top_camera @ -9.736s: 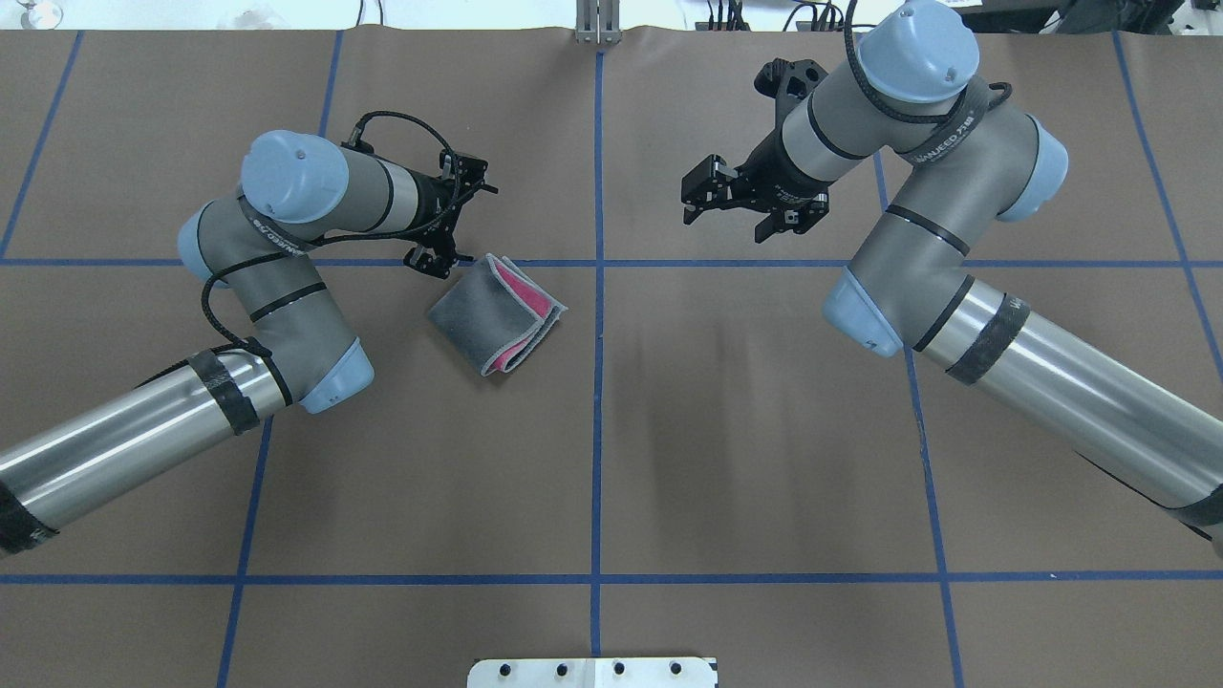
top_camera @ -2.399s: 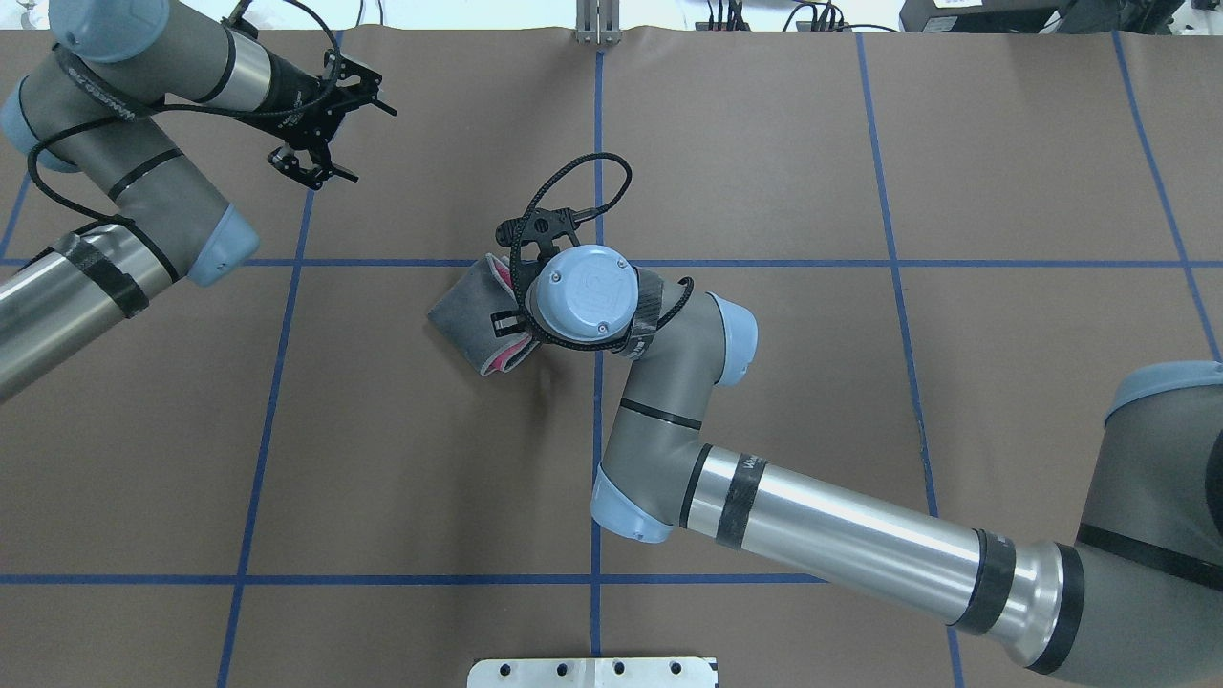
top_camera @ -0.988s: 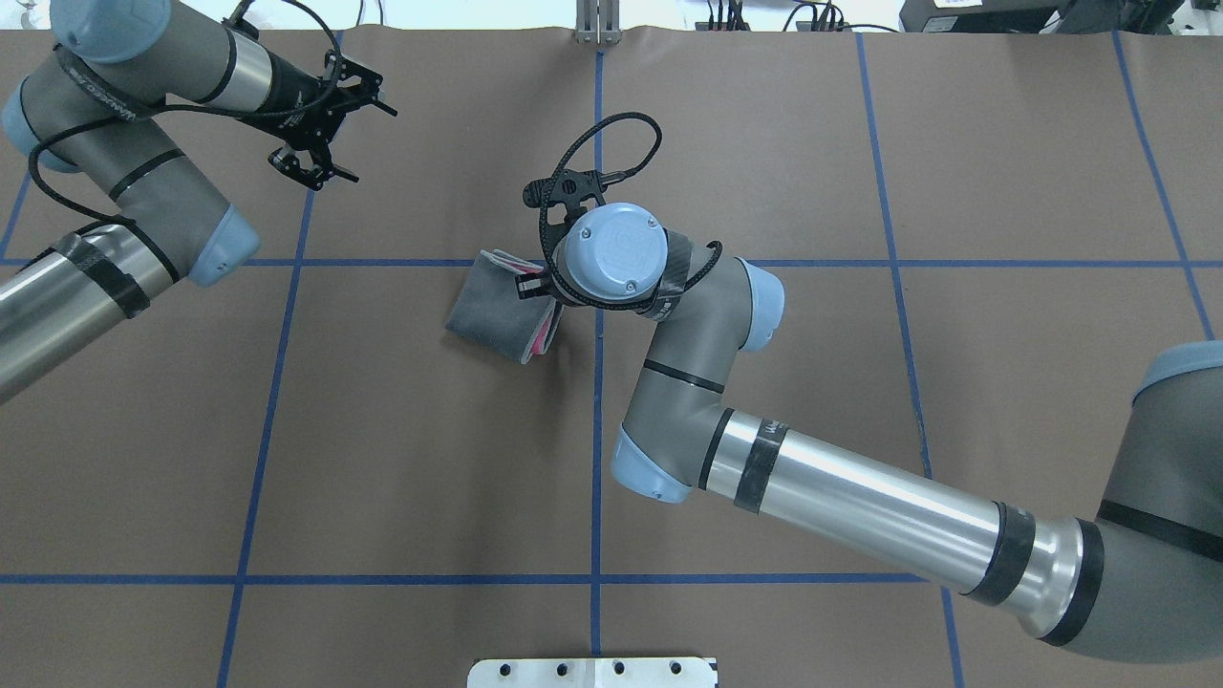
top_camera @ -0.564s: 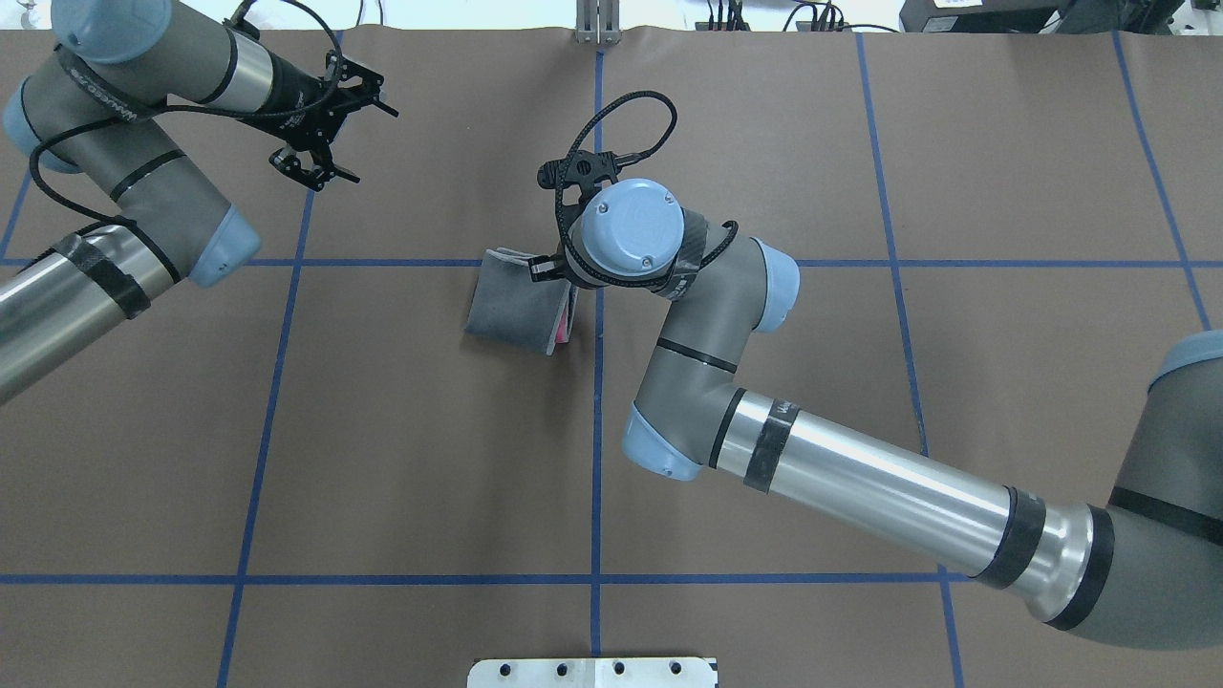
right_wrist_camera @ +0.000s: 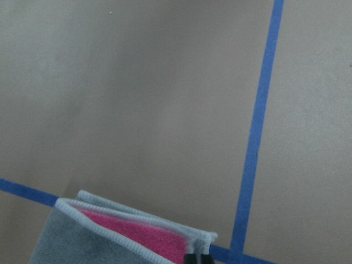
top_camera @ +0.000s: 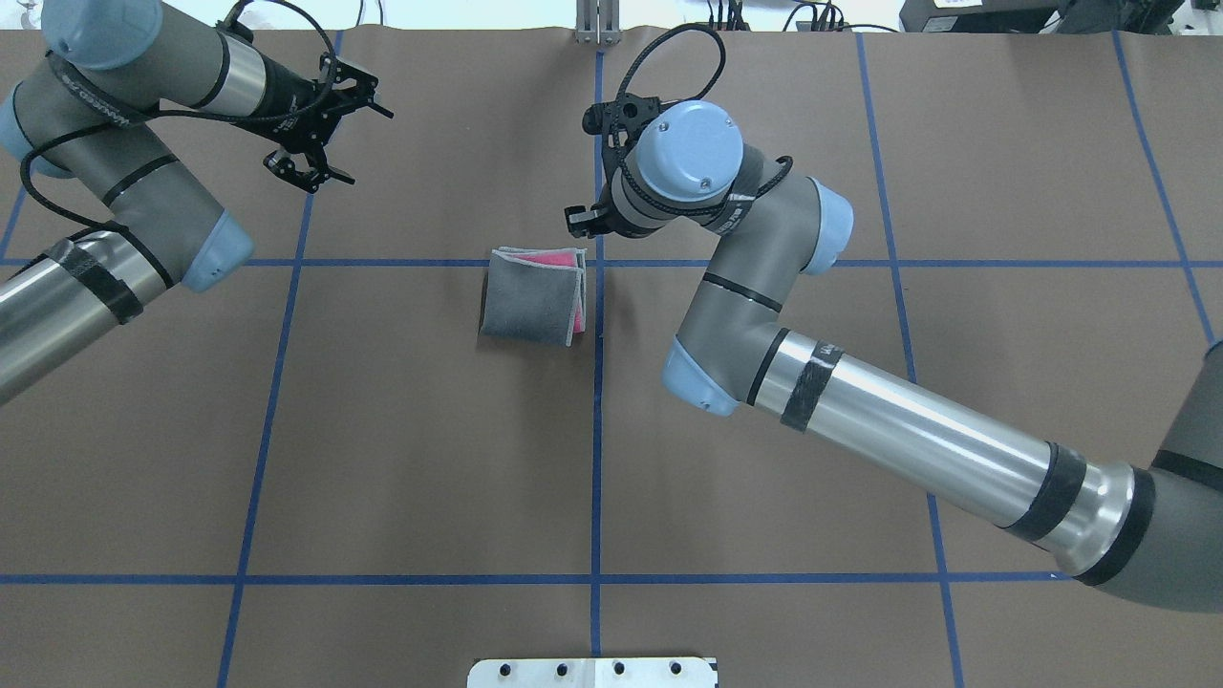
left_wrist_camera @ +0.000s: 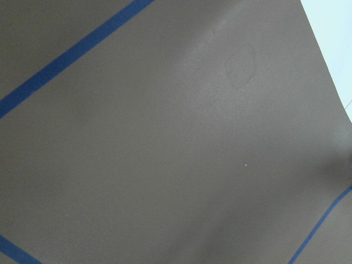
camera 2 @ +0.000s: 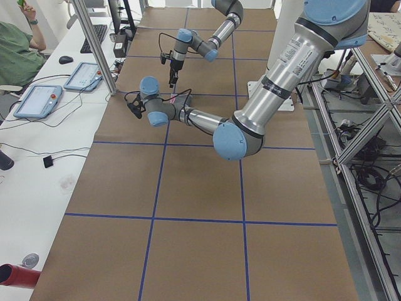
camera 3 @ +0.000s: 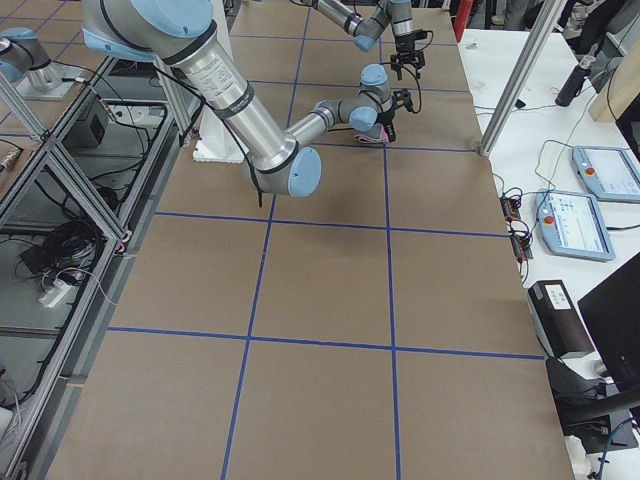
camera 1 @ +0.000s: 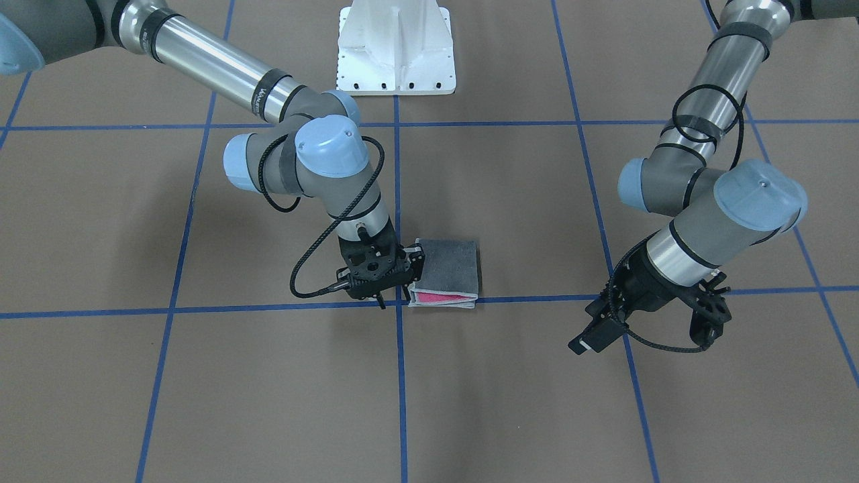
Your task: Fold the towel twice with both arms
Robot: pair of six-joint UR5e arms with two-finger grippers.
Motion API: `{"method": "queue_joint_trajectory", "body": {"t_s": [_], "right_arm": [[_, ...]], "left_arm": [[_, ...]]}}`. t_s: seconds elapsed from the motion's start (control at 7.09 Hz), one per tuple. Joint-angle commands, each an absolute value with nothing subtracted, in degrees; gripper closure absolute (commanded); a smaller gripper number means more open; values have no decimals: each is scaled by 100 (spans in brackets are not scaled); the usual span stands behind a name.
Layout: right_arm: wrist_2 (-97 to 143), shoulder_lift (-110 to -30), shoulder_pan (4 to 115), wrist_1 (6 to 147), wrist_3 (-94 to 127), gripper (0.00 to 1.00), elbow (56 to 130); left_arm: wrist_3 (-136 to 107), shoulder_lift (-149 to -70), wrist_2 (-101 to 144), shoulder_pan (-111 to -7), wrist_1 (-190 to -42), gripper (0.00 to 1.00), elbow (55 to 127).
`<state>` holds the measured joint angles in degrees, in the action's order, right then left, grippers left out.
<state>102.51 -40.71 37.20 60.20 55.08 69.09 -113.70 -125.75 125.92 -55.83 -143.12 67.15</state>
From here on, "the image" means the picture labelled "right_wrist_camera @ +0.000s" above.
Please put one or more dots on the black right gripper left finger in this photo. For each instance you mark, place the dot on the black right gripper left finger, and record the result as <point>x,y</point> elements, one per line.
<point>190,259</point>

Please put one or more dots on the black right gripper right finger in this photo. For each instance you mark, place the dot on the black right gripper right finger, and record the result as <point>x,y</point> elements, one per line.
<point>206,259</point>

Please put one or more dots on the pink and grey towel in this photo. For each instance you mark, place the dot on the pink and grey towel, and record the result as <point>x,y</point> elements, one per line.
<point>91,229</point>

